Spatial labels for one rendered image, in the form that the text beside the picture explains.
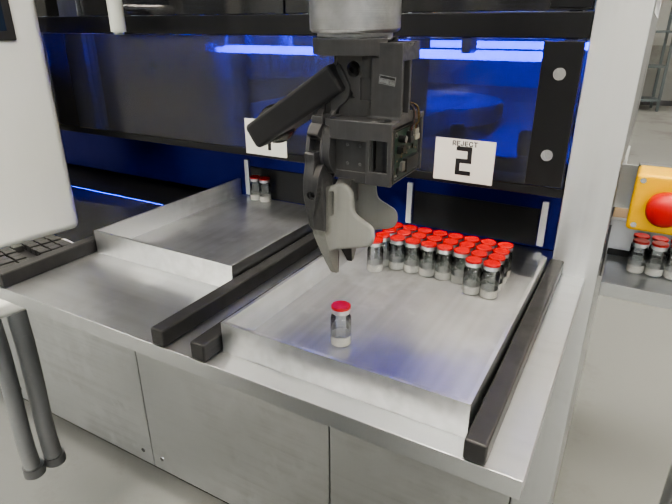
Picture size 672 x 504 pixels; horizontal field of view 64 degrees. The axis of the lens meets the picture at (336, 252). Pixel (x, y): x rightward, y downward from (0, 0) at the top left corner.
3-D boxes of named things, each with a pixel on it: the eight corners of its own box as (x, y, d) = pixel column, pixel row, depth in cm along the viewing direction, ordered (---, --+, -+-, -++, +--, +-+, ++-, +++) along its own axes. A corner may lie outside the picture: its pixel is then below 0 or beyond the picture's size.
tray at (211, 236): (240, 194, 108) (239, 177, 107) (355, 215, 96) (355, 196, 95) (97, 252, 81) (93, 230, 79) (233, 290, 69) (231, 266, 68)
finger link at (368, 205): (391, 270, 53) (389, 182, 48) (338, 258, 55) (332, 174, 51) (403, 255, 55) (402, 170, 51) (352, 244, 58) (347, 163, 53)
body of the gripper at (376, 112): (388, 197, 44) (392, 39, 39) (300, 183, 48) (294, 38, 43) (421, 174, 50) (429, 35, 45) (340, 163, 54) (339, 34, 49)
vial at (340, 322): (336, 335, 59) (336, 300, 57) (354, 340, 58) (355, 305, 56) (326, 344, 57) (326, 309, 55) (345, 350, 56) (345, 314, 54)
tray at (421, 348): (368, 244, 83) (368, 223, 82) (542, 281, 72) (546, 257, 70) (223, 351, 56) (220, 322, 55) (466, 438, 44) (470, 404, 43)
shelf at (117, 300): (221, 200, 111) (221, 191, 110) (588, 270, 79) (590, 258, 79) (-13, 294, 72) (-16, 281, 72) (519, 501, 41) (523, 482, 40)
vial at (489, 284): (481, 290, 69) (485, 257, 67) (499, 294, 68) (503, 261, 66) (476, 297, 67) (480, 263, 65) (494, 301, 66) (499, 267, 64)
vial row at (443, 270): (378, 259, 77) (379, 230, 76) (503, 287, 69) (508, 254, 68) (371, 265, 76) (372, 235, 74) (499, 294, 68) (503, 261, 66)
